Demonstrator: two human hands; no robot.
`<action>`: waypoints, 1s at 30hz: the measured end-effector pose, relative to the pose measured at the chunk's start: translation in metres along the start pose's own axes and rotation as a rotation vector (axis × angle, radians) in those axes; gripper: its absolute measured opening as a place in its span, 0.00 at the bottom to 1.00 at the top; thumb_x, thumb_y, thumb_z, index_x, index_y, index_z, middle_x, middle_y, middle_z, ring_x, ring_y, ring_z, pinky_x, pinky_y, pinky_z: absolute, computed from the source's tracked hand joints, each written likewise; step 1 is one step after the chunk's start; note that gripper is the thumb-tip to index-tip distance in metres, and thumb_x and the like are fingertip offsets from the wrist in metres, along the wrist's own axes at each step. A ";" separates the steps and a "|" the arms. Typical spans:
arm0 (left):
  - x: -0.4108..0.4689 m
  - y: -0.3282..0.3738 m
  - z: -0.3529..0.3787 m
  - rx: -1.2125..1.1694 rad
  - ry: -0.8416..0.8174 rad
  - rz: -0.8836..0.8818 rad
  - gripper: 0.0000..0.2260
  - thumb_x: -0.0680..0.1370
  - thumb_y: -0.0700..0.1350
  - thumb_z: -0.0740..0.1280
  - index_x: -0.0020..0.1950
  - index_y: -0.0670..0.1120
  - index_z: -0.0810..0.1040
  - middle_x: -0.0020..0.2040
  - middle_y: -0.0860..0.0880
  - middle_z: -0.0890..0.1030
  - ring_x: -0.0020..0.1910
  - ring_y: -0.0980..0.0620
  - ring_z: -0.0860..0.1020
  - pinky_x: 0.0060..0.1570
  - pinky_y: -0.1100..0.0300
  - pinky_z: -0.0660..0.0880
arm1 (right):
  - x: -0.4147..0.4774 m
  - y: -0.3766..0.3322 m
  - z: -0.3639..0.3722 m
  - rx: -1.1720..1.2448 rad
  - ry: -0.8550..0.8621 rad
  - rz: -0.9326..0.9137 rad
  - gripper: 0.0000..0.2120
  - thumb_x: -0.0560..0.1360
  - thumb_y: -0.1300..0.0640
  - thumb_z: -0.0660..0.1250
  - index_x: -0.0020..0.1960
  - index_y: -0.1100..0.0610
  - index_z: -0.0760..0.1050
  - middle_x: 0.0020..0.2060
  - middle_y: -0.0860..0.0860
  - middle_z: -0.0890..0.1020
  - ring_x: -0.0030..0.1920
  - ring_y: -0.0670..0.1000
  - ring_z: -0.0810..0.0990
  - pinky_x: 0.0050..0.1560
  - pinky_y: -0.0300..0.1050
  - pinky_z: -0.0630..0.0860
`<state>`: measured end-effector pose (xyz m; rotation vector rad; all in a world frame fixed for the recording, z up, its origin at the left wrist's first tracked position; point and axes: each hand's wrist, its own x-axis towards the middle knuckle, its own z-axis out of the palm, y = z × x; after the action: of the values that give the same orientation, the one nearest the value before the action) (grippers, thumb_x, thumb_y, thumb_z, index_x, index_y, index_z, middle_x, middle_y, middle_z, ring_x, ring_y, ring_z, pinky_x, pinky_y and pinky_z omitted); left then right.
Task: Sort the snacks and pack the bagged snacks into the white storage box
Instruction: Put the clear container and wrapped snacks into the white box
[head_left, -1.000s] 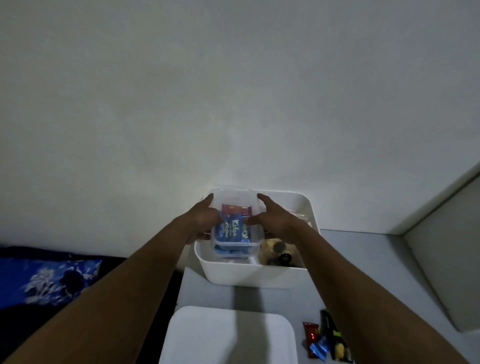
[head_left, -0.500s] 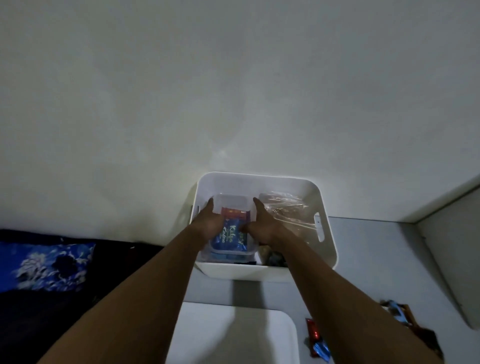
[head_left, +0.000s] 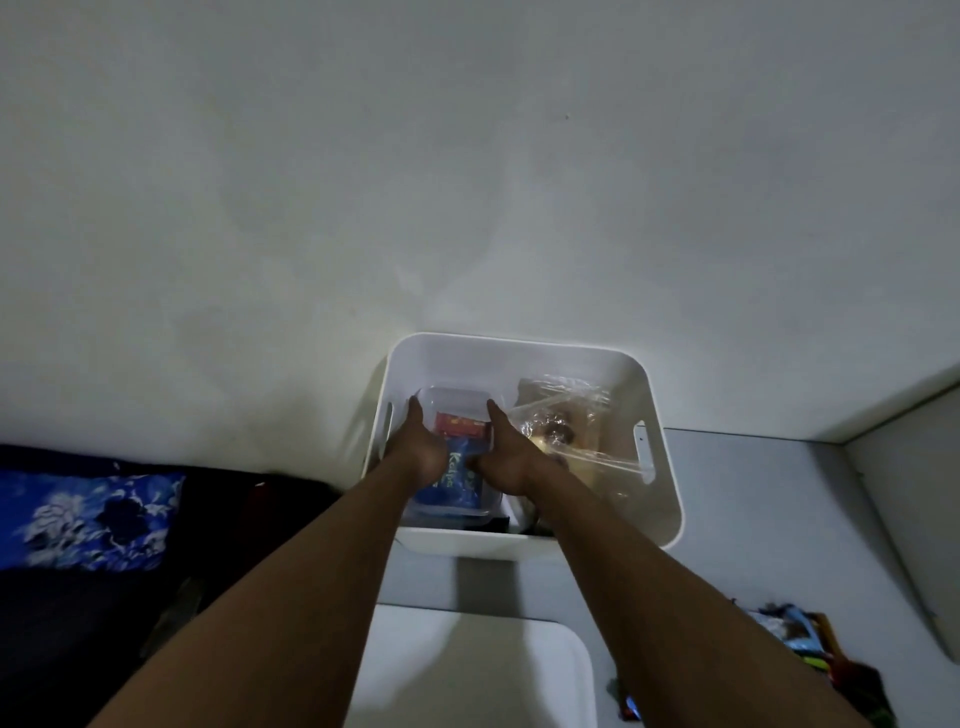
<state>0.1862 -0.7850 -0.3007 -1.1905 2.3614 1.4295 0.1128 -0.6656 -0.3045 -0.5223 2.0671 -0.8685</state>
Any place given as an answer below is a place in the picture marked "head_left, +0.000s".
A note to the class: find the person's left hand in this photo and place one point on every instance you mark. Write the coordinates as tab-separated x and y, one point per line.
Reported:
416	450

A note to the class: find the person's right hand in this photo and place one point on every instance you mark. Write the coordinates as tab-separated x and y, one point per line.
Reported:
506	457

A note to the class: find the bunch of dark blue packets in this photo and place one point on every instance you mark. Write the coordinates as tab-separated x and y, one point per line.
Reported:
454	480

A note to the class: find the small red snack packet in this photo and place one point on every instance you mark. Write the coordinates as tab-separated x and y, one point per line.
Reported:
461	426

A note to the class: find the clear plastic container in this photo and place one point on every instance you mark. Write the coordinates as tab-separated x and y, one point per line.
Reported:
450	397

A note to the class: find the clear bag of yellow sticks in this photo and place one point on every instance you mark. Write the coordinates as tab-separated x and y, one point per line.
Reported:
589	457

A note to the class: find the white plastic storage bin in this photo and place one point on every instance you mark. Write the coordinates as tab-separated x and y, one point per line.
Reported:
465	360

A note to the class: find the white bin lid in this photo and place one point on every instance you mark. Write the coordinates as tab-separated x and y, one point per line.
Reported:
465	675

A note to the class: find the pile of small snack bars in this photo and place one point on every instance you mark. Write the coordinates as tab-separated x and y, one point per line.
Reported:
825	652

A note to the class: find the person's right forearm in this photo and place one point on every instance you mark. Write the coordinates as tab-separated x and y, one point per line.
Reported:
675	615

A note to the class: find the person's left forearm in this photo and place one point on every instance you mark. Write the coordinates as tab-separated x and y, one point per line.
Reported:
262	615

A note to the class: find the pale grey cloth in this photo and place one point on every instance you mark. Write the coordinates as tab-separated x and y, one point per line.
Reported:
172	615

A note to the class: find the blue patterned fabric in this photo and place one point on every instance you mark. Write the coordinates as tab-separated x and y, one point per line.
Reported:
82	517

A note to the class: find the white wooden shelf unit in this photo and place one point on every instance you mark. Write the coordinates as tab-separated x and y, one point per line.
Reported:
900	465

